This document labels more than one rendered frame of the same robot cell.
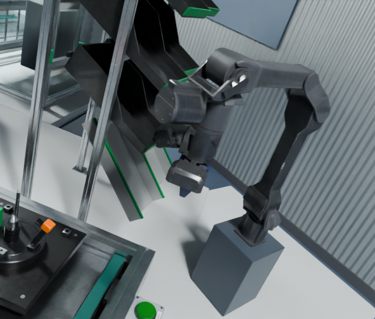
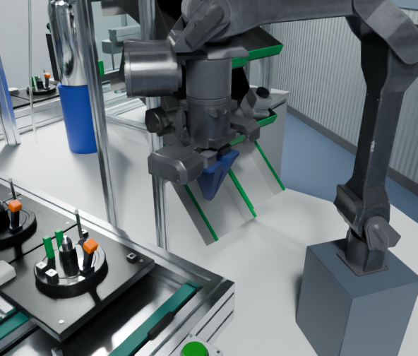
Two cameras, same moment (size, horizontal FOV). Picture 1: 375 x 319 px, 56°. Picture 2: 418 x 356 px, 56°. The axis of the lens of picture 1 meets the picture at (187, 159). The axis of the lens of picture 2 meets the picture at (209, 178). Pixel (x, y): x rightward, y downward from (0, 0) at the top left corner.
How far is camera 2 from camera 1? 0.32 m
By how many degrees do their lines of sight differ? 27
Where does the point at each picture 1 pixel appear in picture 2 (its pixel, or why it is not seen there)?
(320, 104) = (397, 32)
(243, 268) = (344, 308)
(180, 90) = (135, 49)
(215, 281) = (319, 326)
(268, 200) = (363, 203)
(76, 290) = (133, 323)
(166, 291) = (257, 336)
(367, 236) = not seen: outside the picture
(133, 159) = not seen: hidden behind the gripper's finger
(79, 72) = not seen: hidden behind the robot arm
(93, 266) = (161, 298)
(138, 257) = (209, 289)
